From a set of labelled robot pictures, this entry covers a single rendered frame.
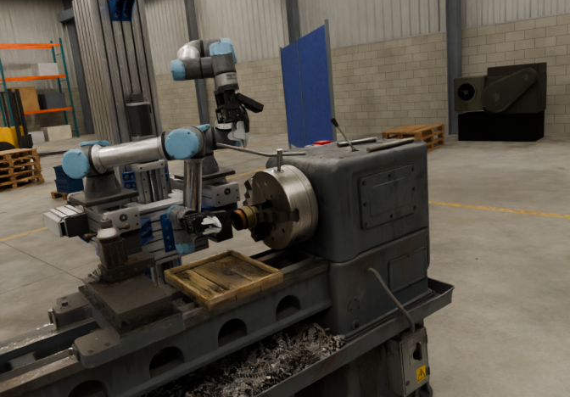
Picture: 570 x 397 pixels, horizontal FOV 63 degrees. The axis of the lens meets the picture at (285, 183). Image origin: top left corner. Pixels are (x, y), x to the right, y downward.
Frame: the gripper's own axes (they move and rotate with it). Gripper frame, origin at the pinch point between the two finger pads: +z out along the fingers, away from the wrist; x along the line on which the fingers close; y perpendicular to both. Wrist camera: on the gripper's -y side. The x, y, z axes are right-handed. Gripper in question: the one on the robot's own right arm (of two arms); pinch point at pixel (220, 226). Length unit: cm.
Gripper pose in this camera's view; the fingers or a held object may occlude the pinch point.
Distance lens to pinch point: 168.0
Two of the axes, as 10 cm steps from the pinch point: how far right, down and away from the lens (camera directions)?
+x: -1.1, -9.7, -2.1
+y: -7.9, 2.1, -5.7
